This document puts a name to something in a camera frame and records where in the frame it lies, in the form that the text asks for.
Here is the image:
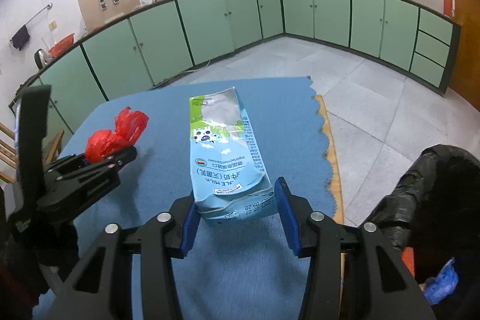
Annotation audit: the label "red plastic bag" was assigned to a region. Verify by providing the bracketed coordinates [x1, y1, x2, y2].
[85, 106, 149, 163]

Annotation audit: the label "blue glove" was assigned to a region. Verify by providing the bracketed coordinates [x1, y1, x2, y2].
[423, 257, 459, 306]

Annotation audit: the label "light blue milk carton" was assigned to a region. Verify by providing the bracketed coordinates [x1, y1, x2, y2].
[189, 88, 277, 226]

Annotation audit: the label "black bagged trash bin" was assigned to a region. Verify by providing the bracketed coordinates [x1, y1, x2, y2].
[366, 145, 479, 319]

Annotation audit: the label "green lower kitchen cabinets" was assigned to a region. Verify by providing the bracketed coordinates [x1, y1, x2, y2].
[30, 0, 461, 132]

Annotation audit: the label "wooden chair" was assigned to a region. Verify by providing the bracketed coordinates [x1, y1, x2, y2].
[1, 124, 65, 171]

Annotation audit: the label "steel kettle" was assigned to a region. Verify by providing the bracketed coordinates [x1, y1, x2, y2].
[34, 49, 51, 70]

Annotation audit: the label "blue table mat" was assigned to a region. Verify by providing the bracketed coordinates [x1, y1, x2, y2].
[31, 75, 339, 320]

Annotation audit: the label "red basin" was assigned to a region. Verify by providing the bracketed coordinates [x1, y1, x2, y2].
[49, 33, 75, 58]

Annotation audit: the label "dark hanging towel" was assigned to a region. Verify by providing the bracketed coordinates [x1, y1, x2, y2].
[10, 24, 30, 51]

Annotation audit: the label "brown water purifier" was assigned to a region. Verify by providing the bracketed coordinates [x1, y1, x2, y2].
[77, 0, 140, 33]

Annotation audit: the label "wooden door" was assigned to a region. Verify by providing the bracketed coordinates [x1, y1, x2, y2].
[450, 0, 480, 110]

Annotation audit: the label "red thermos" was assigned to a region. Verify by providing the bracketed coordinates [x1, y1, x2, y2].
[442, 0, 453, 18]

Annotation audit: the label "towel rail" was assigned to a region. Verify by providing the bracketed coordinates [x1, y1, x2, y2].
[10, 2, 54, 43]

